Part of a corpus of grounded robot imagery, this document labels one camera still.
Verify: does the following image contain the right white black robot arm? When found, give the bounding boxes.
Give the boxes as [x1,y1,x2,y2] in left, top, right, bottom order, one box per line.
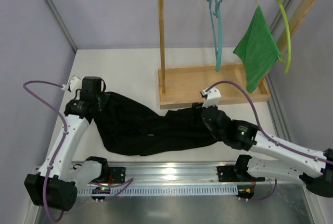
[192,103,332,198]

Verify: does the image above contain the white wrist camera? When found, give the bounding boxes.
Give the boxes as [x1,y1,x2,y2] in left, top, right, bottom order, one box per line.
[200,86,221,108]
[61,76,82,92]

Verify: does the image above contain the purple cable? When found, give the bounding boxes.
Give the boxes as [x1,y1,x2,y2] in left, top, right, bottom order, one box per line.
[22,80,134,222]
[205,80,333,204]

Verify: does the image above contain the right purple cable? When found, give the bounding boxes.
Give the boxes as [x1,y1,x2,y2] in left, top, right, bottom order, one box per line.
[205,80,333,204]

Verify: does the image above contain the lime green plastic hanger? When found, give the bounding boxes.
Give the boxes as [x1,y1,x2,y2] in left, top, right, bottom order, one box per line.
[242,0,291,80]

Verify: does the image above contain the black trousers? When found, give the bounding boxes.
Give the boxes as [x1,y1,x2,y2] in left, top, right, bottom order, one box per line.
[94,92,217,156]

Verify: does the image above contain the aluminium mounting rail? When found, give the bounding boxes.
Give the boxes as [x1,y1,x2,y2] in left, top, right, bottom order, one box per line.
[36,160,279,183]

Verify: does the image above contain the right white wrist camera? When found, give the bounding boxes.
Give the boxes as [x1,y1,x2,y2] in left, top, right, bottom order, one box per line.
[200,86,221,108]

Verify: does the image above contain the grey slotted cable duct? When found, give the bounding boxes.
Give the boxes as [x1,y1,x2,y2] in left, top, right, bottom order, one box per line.
[78,184,238,197]

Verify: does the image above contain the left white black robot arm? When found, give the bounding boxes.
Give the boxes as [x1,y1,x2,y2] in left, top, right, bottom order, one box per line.
[24,77,109,211]

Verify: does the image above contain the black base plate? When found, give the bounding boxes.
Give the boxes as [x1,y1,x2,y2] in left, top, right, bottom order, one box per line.
[108,167,126,184]
[216,165,237,182]

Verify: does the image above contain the green microfibre cloth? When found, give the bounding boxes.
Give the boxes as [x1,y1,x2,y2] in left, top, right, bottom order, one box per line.
[233,6,280,93]

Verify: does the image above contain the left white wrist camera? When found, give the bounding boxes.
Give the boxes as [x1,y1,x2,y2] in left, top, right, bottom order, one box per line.
[61,76,82,92]

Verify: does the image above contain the wooden clothes rack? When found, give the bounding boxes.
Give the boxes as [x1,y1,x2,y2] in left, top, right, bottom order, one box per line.
[158,0,316,109]

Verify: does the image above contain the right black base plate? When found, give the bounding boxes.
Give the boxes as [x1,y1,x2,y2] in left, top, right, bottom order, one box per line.
[216,165,237,182]

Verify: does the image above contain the teal plastic hanger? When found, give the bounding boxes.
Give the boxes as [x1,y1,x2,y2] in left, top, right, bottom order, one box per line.
[207,0,223,72]

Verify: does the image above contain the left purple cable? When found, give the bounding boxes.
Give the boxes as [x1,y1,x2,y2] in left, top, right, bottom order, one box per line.
[22,80,134,222]

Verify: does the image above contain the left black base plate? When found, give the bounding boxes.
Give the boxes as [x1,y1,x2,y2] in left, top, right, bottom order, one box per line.
[108,167,126,184]

